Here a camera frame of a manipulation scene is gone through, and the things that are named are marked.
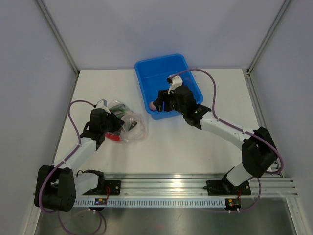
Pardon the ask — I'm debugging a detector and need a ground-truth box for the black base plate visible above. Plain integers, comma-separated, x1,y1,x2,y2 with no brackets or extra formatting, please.
102,180,121,196
206,180,251,196

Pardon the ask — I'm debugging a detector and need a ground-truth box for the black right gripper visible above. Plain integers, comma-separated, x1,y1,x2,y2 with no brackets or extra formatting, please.
153,89,186,116

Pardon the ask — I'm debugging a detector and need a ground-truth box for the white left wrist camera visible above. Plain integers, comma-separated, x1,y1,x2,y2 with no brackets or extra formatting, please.
95,99,111,114

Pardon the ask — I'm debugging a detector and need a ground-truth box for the aluminium frame post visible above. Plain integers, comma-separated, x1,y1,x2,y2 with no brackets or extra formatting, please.
35,0,79,76
246,0,293,75

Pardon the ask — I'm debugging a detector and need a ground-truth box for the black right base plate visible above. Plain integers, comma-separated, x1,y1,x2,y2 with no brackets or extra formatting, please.
206,180,251,196

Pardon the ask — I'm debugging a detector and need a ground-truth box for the fake egg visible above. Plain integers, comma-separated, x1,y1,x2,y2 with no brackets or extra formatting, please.
149,101,157,111

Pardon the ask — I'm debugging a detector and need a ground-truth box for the aluminium mounting rail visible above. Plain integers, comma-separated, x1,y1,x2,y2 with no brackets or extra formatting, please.
105,174,298,198

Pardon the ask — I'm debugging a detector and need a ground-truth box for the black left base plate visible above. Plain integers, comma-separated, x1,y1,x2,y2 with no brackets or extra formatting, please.
102,180,121,196

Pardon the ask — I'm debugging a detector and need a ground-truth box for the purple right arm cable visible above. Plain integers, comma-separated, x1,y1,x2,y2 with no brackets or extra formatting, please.
171,68,285,174

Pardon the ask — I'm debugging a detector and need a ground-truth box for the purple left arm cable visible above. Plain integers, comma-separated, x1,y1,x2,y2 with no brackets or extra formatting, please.
38,99,97,212

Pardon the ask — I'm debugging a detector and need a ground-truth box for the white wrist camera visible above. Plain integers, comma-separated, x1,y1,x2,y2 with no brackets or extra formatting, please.
95,99,111,114
167,75,183,94

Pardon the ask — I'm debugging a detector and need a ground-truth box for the right aluminium frame post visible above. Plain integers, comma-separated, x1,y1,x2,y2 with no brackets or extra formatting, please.
246,0,293,75

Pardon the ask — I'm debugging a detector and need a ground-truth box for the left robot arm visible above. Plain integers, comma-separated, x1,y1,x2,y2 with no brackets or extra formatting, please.
34,108,124,213

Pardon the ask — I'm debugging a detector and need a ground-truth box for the fake green onion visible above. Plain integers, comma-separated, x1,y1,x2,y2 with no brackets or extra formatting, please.
109,104,128,118

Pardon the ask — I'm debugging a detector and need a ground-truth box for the clear zip top bag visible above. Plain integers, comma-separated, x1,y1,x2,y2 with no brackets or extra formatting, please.
108,100,147,143

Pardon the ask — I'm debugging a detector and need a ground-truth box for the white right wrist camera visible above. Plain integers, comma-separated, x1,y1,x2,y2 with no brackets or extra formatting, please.
167,75,183,94

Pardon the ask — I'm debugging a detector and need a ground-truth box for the grey fake fish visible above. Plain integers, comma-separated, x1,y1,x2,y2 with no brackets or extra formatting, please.
128,121,137,131

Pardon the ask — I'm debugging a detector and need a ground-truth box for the red fake chili pepper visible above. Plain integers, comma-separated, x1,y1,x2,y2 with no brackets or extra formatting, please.
105,133,121,142

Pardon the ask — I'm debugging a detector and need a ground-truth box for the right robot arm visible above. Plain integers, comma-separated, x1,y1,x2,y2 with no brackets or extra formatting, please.
151,86,279,195

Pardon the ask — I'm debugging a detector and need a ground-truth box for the white slotted cable duct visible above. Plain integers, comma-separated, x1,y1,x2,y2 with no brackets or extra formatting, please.
74,198,226,208

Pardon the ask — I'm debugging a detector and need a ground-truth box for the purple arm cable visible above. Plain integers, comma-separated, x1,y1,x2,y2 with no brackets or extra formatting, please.
38,99,97,212
171,68,285,174

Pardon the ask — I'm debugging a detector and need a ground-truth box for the left aluminium frame post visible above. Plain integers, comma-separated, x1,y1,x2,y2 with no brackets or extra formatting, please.
35,0,79,76

